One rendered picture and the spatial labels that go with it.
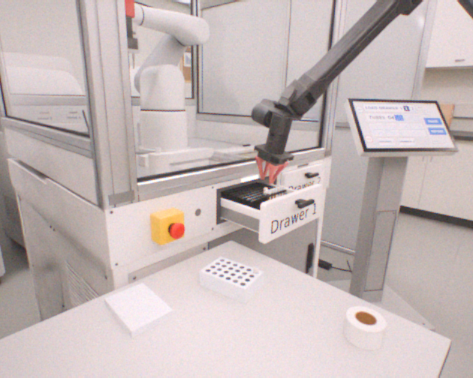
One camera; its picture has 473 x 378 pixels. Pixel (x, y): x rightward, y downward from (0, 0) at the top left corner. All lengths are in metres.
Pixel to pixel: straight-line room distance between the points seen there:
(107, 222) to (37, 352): 0.26
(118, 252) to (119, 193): 0.14
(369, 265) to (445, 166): 1.96
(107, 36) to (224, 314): 0.59
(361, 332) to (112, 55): 0.69
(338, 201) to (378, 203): 0.82
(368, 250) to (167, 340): 1.45
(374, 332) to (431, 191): 3.18
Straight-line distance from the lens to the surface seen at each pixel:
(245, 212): 0.86
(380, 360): 0.65
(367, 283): 2.01
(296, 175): 1.18
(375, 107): 1.73
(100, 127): 0.69
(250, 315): 0.67
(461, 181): 3.69
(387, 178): 1.79
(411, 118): 1.81
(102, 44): 0.70
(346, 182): 2.54
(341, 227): 2.65
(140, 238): 0.78
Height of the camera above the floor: 1.18
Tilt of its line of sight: 16 degrees down
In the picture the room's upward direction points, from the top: 1 degrees clockwise
